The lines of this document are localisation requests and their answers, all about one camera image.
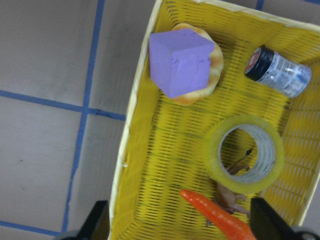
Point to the brown toy animal figure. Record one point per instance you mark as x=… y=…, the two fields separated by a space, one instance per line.
x=225 y=198

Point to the yellow woven basket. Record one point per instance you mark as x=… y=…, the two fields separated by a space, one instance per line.
x=160 y=150

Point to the purple foam cube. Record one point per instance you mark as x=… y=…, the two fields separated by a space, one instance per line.
x=179 y=61

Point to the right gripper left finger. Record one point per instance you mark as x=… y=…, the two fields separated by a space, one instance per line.
x=97 y=224

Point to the toy bread croissant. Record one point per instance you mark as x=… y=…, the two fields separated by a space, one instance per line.
x=215 y=70

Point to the orange toy carrot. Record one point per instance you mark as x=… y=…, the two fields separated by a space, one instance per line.
x=232 y=227

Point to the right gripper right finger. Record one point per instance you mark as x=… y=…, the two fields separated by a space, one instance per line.
x=266 y=224

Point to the yellow tape roll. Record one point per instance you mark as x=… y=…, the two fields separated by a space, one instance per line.
x=267 y=148

